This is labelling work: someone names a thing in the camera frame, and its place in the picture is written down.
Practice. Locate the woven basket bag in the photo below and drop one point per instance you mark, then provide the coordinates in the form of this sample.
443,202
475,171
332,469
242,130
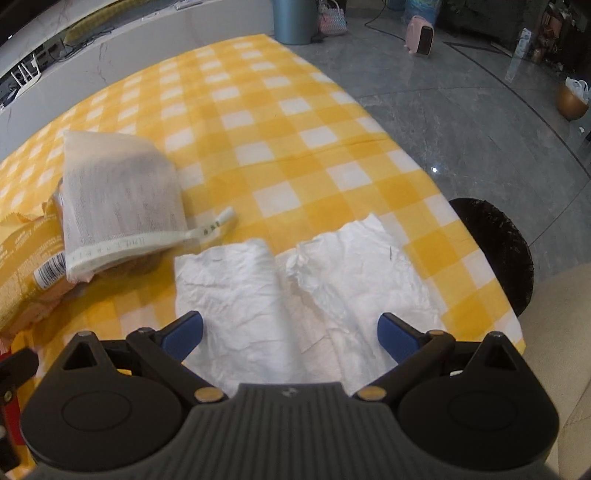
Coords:
332,18

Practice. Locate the white paper sheet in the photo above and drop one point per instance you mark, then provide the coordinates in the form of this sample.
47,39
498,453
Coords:
369,286

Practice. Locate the white mesh pouch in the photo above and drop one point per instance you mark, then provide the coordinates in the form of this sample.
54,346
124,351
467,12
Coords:
120,198

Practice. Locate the white router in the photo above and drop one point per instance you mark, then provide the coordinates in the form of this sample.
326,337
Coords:
25,74

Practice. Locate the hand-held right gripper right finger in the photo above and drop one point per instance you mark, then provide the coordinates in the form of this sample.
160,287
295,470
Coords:
397,339

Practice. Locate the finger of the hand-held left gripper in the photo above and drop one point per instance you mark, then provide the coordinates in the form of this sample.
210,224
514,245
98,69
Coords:
18,367

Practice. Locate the dark cabinet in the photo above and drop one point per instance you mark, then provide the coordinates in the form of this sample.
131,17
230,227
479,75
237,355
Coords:
485,23

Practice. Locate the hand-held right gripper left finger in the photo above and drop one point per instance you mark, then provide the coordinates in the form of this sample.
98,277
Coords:
182,337

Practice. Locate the pink space heater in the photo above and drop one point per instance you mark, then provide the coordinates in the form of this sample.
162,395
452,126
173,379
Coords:
420,39

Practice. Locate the black waste bin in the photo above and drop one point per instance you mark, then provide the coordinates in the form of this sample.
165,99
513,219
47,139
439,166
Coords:
498,249

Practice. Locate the yellow snack packet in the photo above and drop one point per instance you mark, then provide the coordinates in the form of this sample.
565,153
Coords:
27,267

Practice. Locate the marble television console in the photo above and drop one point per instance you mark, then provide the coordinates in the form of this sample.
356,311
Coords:
138,60

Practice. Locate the yellow checked tablecloth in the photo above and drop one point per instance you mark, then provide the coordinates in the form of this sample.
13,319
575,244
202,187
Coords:
277,138

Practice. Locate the golden round pot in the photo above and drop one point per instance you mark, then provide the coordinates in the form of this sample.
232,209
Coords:
570,106

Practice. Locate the blue-grey trash can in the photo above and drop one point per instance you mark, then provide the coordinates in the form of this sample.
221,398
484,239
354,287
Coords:
293,21

